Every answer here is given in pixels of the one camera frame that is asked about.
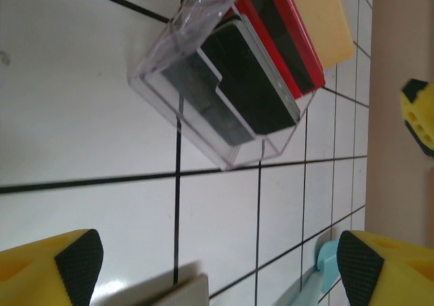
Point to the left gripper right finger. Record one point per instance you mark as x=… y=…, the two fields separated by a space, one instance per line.
x=390 y=275

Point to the clear acrylic card box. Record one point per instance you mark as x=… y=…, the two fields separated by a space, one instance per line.
x=278 y=139

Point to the black credit card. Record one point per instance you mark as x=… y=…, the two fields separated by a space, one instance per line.
x=251 y=82

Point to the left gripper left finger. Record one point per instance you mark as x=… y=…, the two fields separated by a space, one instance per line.
x=30 y=279

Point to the light blue toy shovel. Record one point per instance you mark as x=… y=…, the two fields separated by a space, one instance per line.
x=327 y=258

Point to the grey card holder wallet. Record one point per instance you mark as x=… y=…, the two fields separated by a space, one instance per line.
x=190 y=292

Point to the silver grey credit card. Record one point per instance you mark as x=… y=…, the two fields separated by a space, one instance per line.
x=190 y=99

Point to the yellow credit card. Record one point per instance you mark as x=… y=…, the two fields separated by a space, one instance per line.
x=325 y=21

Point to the red credit card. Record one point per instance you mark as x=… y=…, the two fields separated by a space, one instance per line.
x=268 y=38
x=313 y=72

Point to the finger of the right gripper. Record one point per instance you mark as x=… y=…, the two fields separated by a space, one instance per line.
x=420 y=116

